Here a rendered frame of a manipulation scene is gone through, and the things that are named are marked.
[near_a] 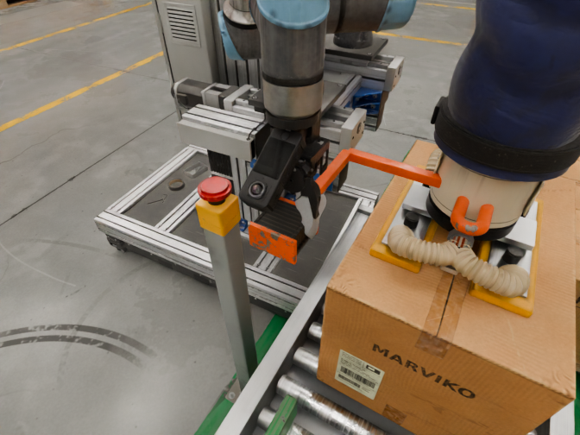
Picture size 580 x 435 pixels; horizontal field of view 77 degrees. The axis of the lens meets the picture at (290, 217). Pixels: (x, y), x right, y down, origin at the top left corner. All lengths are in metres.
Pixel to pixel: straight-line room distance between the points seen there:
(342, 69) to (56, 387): 1.71
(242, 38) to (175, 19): 0.46
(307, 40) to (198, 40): 0.97
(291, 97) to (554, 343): 0.57
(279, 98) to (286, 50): 0.06
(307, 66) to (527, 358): 0.55
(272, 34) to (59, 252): 2.07
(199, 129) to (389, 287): 0.74
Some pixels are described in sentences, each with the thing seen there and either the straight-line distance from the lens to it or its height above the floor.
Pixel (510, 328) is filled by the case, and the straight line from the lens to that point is 0.73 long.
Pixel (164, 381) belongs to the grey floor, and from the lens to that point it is 1.70.
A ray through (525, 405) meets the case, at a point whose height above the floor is 0.88.
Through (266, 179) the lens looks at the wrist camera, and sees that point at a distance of 0.47.
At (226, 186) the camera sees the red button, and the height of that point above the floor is 1.04.
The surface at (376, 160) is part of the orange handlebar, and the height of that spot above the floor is 1.09.
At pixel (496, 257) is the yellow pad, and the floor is 0.97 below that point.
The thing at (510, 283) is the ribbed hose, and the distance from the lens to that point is 0.68.
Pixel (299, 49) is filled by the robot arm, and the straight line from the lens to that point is 0.43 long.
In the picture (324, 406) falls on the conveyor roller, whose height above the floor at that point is 0.55.
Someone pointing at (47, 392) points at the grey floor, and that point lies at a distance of 1.87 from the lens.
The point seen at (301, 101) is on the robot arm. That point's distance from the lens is 0.45.
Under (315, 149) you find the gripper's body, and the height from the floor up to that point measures 1.22.
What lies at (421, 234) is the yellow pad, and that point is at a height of 0.97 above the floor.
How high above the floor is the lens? 1.50
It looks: 43 degrees down
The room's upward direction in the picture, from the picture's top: straight up
